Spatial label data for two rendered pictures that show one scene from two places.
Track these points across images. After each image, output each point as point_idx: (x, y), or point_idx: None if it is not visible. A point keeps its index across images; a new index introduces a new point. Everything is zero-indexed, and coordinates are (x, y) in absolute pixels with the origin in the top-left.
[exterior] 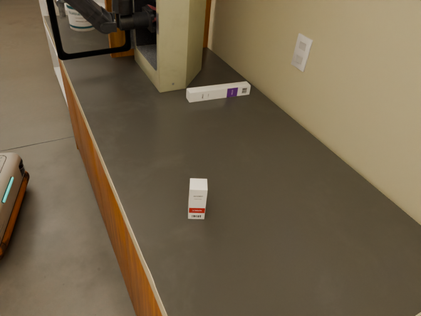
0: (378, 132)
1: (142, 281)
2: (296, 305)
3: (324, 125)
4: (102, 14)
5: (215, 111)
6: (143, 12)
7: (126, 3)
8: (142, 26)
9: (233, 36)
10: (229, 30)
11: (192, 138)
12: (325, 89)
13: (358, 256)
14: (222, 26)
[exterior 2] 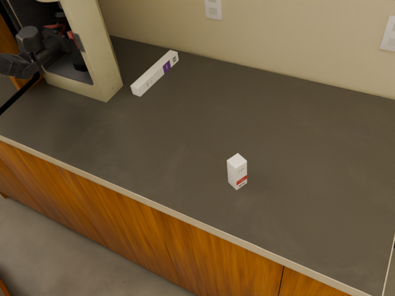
0: (312, 43)
1: (208, 258)
2: (350, 196)
3: (260, 55)
4: (20, 61)
5: (168, 92)
6: (50, 36)
7: (37, 38)
8: (57, 51)
9: (124, 12)
10: (117, 7)
11: (175, 126)
12: (250, 27)
13: (356, 140)
14: (104, 6)
